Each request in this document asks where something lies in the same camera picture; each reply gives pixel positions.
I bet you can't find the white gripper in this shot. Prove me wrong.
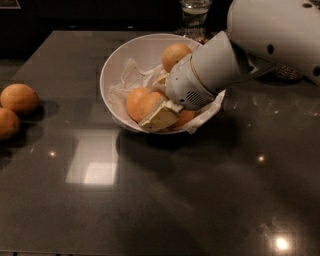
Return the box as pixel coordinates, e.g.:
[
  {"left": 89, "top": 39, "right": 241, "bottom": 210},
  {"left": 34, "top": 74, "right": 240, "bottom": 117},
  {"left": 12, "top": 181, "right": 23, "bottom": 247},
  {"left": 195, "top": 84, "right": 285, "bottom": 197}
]
[{"left": 139, "top": 54, "right": 217, "bottom": 133}]

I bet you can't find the glass cereal jar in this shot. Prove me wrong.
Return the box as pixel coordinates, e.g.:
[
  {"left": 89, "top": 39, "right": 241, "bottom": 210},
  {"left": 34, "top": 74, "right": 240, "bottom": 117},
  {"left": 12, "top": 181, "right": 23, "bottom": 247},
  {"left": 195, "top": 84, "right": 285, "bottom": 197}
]
[
  {"left": 175, "top": 0, "right": 213, "bottom": 44},
  {"left": 273, "top": 66, "right": 303, "bottom": 82}
]

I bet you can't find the white paper liner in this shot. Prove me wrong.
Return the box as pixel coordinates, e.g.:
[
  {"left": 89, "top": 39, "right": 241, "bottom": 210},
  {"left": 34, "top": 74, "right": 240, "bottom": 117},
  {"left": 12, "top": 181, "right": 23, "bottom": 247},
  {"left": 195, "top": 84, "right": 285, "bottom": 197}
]
[{"left": 107, "top": 41, "right": 224, "bottom": 135}]

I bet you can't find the orange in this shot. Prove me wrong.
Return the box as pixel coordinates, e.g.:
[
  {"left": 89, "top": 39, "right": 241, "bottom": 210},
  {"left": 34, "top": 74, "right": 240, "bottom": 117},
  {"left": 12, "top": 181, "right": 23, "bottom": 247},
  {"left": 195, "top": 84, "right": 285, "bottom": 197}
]
[
  {"left": 162, "top": 43, "right": 192, "bottom": 73},
  {"left": 135, "top": 91, "right": 168, "bottom": 122},
  {"left": 1, "top": 84, "right": 40, "bottom": 115},
  {"left": 126, "top": 87, "right": 148, "bottom": 122},
  {"left": 0, "top": 108, "right": 20, "bottom": 141},
  {"left": 170, "top": 110, "right": 195, "bottom": 129}
]

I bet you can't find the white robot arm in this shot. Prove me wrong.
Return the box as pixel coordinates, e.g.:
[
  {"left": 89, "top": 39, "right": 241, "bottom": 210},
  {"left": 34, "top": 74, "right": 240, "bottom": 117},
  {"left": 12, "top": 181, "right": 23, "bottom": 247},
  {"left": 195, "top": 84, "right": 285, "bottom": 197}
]
[{"left": 140, "top": 0, "right": 320, "bottom": 132}]

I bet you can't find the white bowl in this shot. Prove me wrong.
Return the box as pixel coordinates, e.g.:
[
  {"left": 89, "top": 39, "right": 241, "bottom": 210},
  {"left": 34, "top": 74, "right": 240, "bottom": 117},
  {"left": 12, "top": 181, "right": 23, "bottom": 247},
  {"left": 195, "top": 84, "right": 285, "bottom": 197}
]
[{"left": 99, "top": 32, "right": 227, "bottom": 135}]

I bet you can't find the right glass cereal jar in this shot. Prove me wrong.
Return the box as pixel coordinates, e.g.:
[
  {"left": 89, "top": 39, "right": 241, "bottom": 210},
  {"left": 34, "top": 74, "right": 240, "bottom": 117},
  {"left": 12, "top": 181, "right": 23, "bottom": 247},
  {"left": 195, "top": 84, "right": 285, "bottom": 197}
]
[{"left": 273, "top": 66, "right": 303, "bottom": 82}]

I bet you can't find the left glass cereal jar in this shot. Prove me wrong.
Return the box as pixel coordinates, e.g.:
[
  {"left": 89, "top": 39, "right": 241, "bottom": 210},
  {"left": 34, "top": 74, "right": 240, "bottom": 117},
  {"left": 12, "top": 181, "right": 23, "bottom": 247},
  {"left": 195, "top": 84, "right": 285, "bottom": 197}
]
[{"left": 175, "top": 0, "right": 213, "bottom": 44}]

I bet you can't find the orange at bowl top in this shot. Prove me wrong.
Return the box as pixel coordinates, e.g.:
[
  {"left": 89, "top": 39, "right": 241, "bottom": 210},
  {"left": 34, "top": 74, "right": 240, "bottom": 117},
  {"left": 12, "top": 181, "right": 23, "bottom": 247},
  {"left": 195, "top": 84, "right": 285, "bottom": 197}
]
[{"left": 162, "top": 43, "right": 192, "bottom": 73}]

